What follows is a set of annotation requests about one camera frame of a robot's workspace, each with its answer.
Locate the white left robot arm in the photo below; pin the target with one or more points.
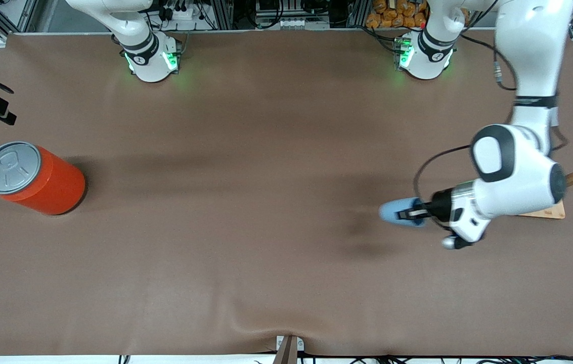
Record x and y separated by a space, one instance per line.
519 177

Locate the orange snack packs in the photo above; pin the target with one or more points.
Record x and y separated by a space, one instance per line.
392 15

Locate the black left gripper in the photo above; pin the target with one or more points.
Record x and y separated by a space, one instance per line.
440 204

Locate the light blue plastic cup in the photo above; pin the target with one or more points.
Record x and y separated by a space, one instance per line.
390 212

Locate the brown table cover mat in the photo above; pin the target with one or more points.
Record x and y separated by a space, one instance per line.
286 202

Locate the white power strip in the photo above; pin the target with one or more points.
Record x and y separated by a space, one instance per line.
185 12

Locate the orange can grey lid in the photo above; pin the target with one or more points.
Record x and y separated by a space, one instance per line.
53 187

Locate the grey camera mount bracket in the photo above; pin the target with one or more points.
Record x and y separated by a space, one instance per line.
289 351

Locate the aluminium frame post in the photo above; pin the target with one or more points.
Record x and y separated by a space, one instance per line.
358 14
221 15

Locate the white terminal block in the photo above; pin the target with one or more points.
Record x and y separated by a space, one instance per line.
292 23

